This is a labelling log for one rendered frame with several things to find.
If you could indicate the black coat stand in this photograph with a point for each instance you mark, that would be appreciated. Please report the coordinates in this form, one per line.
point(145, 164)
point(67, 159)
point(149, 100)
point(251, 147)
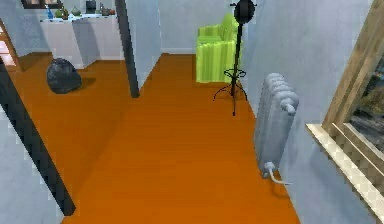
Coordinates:
point(237, 53)

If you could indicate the green round vegetable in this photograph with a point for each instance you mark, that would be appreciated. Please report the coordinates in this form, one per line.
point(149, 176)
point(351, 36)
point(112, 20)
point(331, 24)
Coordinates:
point(58, 14)

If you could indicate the dark framed window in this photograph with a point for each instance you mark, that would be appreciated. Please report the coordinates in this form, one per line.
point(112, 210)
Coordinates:
point(41, 3)

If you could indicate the blue bottle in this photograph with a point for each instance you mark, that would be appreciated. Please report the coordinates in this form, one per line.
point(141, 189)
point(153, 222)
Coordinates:
point(50, 14)

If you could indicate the wooden framed window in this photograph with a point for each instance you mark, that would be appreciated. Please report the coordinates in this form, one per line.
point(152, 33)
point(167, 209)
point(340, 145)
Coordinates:
point(363, 110)

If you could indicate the black rubbish bag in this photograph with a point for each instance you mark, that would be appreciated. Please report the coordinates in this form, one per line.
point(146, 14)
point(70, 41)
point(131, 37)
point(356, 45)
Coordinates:
point(62, 76)

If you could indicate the grey green bowl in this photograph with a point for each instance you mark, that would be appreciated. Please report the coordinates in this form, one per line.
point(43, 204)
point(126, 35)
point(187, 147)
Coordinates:
point(76, 12)

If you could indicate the black pot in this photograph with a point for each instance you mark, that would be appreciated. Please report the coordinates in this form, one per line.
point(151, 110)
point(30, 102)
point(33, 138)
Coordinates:
point(90, 6)

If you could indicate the white kitchen counter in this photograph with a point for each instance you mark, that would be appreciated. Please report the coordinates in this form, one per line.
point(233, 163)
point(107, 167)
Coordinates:
point(80, 40)

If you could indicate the grey wall radiator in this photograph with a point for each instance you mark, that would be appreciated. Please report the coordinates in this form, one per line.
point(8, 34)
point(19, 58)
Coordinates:
point(275, 120)

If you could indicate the green striped armchair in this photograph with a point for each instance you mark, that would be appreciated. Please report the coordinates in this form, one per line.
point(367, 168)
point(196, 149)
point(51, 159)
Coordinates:
point(213, 56)

